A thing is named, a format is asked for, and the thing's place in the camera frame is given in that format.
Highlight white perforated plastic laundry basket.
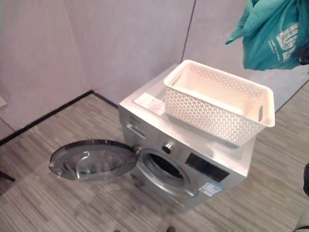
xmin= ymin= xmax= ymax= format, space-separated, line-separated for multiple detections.
xmin=163 ymin=59 xmax=276 ymax=146

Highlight white paper label sheet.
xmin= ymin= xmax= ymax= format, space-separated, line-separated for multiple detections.
xmin=134 ymin=92 xmax=166 ymax=116

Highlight silver front-load washing machine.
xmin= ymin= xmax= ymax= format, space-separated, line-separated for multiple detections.
xmin=118 ymin=63 xmax=257 ymax=213

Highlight teal printed garment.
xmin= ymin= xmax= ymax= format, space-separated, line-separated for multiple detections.
xmin=225 ymin=0 xmax=309 ymax=71

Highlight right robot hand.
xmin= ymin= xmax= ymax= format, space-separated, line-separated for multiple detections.
xmin=296 ymin=43 xmax=309 ymax=65

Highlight round washing machine door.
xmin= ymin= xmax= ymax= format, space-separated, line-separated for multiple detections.
xmin=49 ymin=139 xmax=138 ymax=182

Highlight blue energy label sticker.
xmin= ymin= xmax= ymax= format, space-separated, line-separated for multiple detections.
xmin=202 ymin=181 xmax=223 ymax=198

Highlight black baseboard strip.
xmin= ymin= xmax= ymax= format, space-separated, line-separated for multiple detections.
xmin=0 ymin=89 xmax=119 ymax=146

